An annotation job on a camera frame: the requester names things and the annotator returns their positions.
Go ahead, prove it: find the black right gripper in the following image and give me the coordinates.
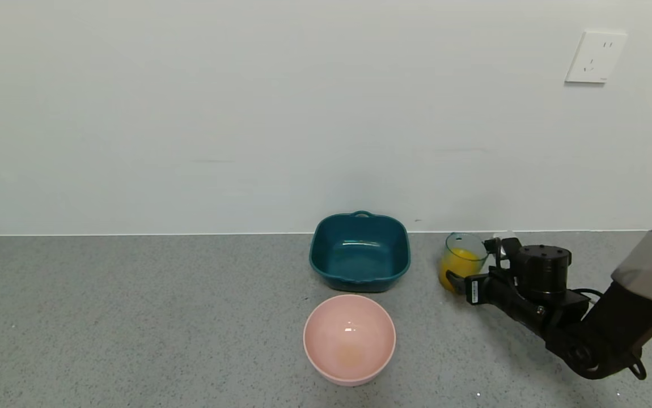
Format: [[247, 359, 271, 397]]
[[445, 269, 544, 334]]

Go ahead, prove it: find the orange juice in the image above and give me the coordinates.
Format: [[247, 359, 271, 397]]
[[439, 248, 485, 293]]

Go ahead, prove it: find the ribbed translucent blue cup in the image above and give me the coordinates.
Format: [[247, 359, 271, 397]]
[[438, 232, 490, 294]]

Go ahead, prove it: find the pink round bowl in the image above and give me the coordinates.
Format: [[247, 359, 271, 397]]
[[303, 294, 397, 387]]

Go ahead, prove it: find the teal square plastic basin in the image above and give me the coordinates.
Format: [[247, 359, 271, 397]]
[[309, 211, 412, 294]]

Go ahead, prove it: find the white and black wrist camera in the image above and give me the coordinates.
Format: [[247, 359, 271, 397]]
[[493, 231, 524, 261]]

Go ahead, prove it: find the black gripper power cable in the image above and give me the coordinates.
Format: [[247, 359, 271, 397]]
[[571, 287, 606, 309]]

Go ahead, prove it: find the white wall power outlet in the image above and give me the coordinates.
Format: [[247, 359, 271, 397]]
[[565, 30, 628, 84]]

